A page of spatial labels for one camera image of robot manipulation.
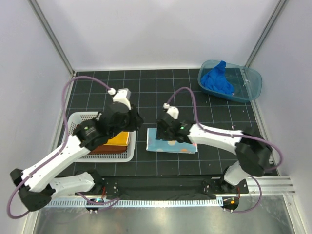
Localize blue patterned towel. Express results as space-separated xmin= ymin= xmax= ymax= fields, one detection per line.
xmin=105 ymin=132 xmax=130 ymax=147

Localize light blue polka-dot towel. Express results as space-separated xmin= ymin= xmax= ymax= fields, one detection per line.
xmin=146 ymin=128 xmax=198 ymax=154

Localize brown towel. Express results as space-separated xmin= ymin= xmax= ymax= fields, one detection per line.
xmin=89 ymin=145 xmax=127 ymax=155

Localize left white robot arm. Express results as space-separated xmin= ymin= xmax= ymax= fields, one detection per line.
xmin=10 ymin=102 xmax=143 ymax=212

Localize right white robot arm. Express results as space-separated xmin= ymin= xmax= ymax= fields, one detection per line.
xmin=156 ymin=114 xmax=273 ymax=193

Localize white perforated plastic basket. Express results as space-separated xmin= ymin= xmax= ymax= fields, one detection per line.
xmin=68 ymin=112 xmax=137 ymax=163

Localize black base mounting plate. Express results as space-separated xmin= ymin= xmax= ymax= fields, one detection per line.
xmin=102 ymin=175 xmax=249 ymax=201

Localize bright blue cloth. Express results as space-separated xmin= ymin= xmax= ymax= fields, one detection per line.
xmin=200 ymin=61 xmax=234 ymax=95

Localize blue plastic tub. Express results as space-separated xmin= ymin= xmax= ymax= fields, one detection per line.
xmin=197 ymin=60 xmax=262 ymax=103

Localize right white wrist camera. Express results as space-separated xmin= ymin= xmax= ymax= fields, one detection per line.
xmin=163 ymin=103 xmax=179 ymax=119

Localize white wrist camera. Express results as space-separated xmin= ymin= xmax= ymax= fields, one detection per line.
xmin=108 ymin=88 xmax=131 ymax=110
xmin=163 ymin=103 xmax=179 ymax=119

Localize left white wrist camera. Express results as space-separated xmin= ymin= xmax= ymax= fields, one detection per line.
xmin=108 ymin=88 xmax=131 ymax=110

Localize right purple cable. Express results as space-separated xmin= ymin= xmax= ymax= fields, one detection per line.
xmin=163 ymin=87 xmax=283 ymax=214

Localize slotted cable duct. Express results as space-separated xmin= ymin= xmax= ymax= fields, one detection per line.
xmin=46 ymin=197 xmax=223 ymax=208

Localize aluminium front rail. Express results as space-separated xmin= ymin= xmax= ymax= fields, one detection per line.
xmin=246 ymin=175 xmax=296 ymax=196

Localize left aluminium frame post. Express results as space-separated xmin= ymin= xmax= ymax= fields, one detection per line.
xmin=28 ymin=0 xmax=75 ymax=76

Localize aluminium frame post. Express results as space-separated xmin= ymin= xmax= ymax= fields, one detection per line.
xmin=245 ymin=0 xmax=289 ymax=67
xmin=28 ymin=0 xmax=75 ymax=76

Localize right aluminium frame post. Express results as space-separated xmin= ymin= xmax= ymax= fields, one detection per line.
xmin=245 ymin=0 xmax=289 ymax=67

